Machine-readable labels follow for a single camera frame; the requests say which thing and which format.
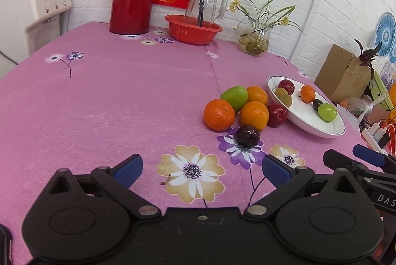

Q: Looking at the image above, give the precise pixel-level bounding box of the large dimpled tangerine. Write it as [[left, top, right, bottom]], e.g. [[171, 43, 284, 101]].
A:
[[203, 99, 236, 131]]

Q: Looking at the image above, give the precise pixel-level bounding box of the green orchid plant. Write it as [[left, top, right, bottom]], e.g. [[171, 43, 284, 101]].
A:
[[227, 0, 305, 37]]

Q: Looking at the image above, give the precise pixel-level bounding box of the white charger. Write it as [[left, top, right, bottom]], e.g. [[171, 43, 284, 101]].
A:
[[371, 123, 387, 137]]

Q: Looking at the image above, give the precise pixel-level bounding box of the pink floral tablecloth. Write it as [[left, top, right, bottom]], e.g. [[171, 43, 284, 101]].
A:
[[0, 21, 384, 265]]

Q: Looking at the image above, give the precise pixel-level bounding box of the pink box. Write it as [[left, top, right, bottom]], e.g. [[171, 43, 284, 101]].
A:
[[368, 104, 392, 126]]

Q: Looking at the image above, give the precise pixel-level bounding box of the white porcelain plate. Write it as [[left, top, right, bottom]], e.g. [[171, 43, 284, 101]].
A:
[[267, 75, 346, 139]]

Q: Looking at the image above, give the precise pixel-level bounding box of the small dimpled tangerine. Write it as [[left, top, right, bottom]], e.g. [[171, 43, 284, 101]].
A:
[[300, 85, 316, 104]]

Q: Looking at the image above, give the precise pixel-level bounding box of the red apple on table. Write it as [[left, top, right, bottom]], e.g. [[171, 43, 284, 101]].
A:
[[267, 103, 288, 128]]

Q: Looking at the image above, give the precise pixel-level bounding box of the white water dispenser with screen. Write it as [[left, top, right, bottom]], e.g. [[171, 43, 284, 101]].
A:
[[0, 0, 76, 74]]

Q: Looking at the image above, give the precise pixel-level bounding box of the grey cable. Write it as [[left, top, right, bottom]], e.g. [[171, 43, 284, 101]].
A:
[[0, 51, 21, 65]]

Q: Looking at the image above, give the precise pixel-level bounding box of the purple leaf plant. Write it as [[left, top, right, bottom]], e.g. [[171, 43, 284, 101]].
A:
[[354, 39, 382, 80]]

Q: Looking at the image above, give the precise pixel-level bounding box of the blue mandala wall decoration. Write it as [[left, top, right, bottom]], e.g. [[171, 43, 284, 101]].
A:
[[370, 12, 396, 64]]

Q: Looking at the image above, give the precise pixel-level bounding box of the glass vase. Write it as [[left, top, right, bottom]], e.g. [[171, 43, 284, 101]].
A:
[[238, 22, 272, 56]]

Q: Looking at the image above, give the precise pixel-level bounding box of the clear plastic bag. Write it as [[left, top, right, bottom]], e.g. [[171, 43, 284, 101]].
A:
[[339, 96, 381, 117]]

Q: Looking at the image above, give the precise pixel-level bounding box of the oval green mango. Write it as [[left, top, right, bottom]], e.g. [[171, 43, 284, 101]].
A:
[[220, 85, 249, 113]]

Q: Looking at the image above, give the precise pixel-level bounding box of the red plum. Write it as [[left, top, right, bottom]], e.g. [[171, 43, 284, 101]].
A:
[[277, 79, 295, 96]]

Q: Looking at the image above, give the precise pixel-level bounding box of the white power strip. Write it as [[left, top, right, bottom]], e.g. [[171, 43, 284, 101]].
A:
[[361, 126, 390, 151]]

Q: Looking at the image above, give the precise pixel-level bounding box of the round green lime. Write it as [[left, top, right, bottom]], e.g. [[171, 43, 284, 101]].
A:
[[318, 103, 338, 122]]

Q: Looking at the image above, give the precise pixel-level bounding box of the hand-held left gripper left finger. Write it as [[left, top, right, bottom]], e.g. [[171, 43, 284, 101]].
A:
[[46, 154, 162, 220]]

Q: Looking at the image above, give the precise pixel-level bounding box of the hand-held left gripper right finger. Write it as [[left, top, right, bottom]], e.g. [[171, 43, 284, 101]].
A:
[[244, 155, 370, 218]]

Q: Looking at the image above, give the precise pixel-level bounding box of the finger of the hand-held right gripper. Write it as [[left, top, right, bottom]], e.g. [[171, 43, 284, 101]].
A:
[[353, 144, 396, 167], [322, 149, 396, 189]]

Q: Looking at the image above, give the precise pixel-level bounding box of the smooth orange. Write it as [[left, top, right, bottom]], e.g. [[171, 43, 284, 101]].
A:
[[240, 101, 270, 131], [246, 86, 269, 106]]

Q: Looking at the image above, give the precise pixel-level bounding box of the red plastic basin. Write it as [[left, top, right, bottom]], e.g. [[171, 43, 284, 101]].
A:
[[165, 14, 223, 46]]

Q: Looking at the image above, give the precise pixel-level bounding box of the glass pitcher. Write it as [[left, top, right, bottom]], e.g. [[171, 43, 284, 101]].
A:
[[185, 0, 229, 28]]

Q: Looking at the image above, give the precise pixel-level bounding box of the cardboard box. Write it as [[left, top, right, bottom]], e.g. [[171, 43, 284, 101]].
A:
[[315, 44, 372, 103]]

